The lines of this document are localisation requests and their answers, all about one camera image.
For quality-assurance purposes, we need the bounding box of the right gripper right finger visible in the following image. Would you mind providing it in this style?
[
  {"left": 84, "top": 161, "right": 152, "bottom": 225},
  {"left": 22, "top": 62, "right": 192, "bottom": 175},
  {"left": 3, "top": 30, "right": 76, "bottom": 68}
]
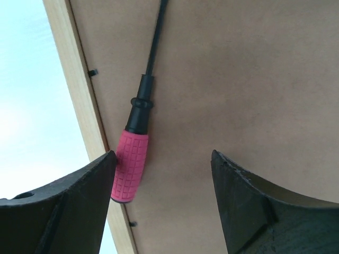
[{"left": 211, "top": 150, "right": 338, "bottom": 253}]

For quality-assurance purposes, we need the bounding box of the pink handled screwdriver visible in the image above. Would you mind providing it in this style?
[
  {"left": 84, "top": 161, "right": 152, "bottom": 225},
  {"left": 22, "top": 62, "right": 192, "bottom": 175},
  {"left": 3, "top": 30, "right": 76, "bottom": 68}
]
[{"left": 111, "top": 1, "right": 168, "bottom": 204}]

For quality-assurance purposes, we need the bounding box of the wooden photo frame brown back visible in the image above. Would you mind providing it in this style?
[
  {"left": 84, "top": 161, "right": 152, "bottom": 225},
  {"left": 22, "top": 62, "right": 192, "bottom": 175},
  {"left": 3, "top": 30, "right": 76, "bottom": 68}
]
[{"left": 44, "top": 1, "right": 338, "bottom": 253}]

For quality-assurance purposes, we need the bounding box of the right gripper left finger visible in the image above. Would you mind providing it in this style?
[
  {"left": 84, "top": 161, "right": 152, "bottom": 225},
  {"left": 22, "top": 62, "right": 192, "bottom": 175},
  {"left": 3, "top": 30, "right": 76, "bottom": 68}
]
[{"left": 1, "top": 151, "right": 117, "bottom": 254}]

